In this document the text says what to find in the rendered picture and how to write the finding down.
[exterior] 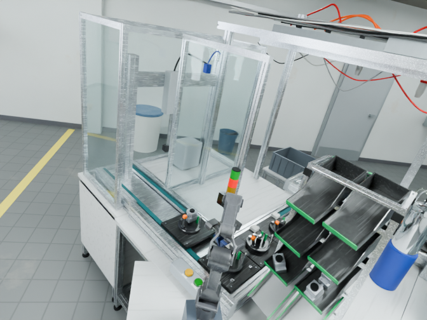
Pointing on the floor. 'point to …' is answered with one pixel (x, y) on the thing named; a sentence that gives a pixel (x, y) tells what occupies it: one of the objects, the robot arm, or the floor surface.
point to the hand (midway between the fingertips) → (222, 243)
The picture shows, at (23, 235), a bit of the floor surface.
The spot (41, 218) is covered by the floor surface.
